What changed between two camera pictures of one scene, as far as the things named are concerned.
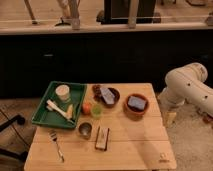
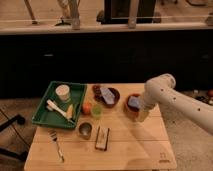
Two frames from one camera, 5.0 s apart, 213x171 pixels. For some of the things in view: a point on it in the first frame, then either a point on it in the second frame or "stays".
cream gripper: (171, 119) → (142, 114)
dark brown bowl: (96, 93) stays
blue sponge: (137, 102) stays
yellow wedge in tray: (69, 112) stays
